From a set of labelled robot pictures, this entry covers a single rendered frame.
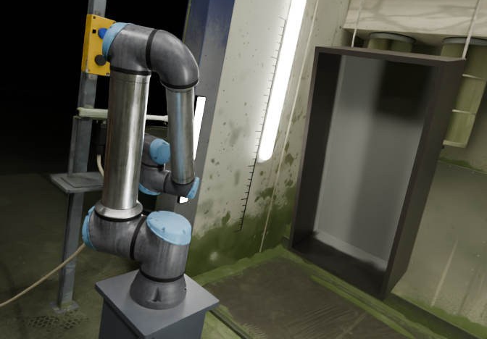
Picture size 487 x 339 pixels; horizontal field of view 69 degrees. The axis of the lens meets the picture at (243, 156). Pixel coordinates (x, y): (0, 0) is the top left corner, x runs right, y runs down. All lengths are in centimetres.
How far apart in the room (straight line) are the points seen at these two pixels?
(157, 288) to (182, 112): 57
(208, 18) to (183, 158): 96
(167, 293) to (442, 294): 207
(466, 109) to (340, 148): 100
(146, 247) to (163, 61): 57
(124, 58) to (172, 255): 61
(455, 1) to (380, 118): 112
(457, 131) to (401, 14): 94
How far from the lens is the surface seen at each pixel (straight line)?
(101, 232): 124
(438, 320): 287
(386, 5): 308
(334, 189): 235
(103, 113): 174
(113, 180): 116
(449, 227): 303
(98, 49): 183
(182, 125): 115
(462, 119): 288
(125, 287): 135
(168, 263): 120
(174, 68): 102
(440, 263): 294
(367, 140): 217
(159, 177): 141
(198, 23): 204
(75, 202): 203
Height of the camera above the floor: 139
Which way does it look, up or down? 11 degrees down
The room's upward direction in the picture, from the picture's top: 12 degrees clockwise
